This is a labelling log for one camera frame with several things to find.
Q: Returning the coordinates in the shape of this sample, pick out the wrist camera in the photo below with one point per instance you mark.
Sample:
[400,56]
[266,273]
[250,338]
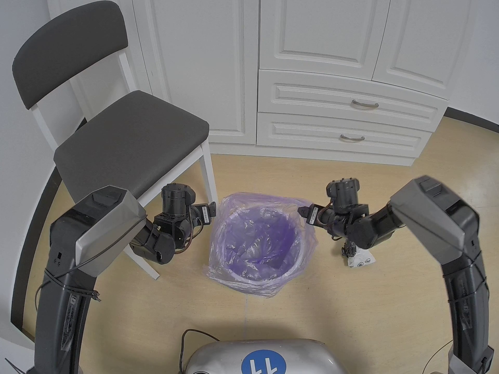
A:
[210,213]
[304,212]

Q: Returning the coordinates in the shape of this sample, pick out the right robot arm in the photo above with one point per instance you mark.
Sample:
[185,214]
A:
[432,216]

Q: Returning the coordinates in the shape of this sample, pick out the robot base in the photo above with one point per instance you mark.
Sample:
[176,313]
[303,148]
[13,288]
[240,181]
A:
[265,357]

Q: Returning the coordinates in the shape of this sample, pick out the clear printed wrapper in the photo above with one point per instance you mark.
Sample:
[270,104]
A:
[364,261]

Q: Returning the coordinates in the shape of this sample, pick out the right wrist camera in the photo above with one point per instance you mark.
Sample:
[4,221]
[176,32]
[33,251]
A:
[304,212]

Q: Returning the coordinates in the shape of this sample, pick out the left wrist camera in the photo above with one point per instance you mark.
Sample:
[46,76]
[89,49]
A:
[210,213]

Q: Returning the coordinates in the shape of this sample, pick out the purple plastic bag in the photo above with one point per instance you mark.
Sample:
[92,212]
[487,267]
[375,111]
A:
[257,240]

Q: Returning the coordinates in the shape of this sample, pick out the white trash bin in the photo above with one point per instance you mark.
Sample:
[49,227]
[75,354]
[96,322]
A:
[253,281]

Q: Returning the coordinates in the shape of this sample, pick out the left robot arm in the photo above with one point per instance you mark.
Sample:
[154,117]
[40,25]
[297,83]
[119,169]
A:
[105,224]

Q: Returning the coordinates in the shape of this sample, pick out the white wardrobe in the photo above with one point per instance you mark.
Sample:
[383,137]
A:
[312,14]

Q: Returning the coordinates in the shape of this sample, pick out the grey seat white chair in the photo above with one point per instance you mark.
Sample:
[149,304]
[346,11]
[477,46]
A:
[128,142]

